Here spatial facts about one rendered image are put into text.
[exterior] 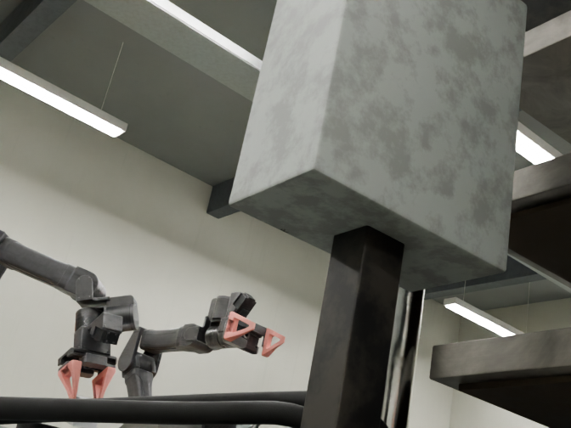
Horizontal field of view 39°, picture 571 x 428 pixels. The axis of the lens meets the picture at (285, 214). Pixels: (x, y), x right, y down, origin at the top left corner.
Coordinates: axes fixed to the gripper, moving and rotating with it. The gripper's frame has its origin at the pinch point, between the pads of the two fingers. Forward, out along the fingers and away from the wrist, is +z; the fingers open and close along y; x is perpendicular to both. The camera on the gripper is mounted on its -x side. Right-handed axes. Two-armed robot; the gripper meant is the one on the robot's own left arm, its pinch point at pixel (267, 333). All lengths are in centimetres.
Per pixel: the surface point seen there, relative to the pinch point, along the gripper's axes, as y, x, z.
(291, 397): -42, 27, 57
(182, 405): -55, 31, 51
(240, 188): -69, 10, 71
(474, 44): -50, -16, 86
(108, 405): -62, 33, 44
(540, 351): -30, 17, 86
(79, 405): -65, 34, 42
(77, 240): 201, -188, -525
